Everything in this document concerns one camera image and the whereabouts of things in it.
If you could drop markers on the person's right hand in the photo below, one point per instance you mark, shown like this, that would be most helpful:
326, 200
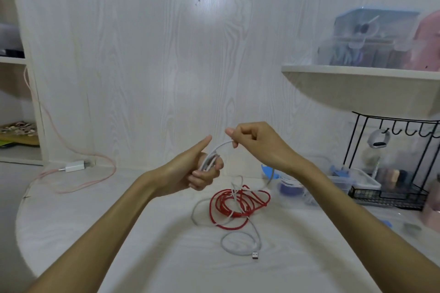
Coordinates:
266, 150

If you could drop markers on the person's left hand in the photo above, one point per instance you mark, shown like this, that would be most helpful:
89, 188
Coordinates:
178, 174

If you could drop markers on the person's right thumb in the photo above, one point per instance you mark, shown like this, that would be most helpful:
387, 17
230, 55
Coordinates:
237, 141

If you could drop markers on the person's left thumb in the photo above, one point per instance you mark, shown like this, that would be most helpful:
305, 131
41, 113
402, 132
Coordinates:
201, 148

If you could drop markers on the person's right forearm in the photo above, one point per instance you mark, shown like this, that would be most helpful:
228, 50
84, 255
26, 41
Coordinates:
357, 224

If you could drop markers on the person's left forearm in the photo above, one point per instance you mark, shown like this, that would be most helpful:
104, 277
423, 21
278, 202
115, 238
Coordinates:
99, 231

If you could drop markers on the blue plastic piece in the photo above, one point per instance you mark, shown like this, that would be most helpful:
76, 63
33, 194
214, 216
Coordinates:
268, 171

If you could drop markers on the purple tape roll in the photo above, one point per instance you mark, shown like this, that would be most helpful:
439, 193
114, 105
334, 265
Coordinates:
290, 188

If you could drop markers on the white charger adapter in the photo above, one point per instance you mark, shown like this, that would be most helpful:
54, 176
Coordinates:
76, 166

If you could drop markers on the clear plastic container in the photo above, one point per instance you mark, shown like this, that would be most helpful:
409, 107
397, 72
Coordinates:
361, 183

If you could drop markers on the clear storage box blue lid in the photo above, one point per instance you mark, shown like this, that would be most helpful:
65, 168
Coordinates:
374, 38

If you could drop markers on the tray of colourful items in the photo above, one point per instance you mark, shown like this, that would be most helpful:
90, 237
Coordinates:
17, 133

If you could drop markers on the pink cup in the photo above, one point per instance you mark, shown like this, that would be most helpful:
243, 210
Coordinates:
432, 210

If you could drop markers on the white shelf board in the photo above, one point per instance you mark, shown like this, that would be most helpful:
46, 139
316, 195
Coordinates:
12, 60

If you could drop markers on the pink plastic container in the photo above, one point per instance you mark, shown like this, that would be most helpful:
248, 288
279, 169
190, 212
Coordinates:
429, 42

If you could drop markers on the white wall shelf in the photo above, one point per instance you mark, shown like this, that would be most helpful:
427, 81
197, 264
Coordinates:
361, 71

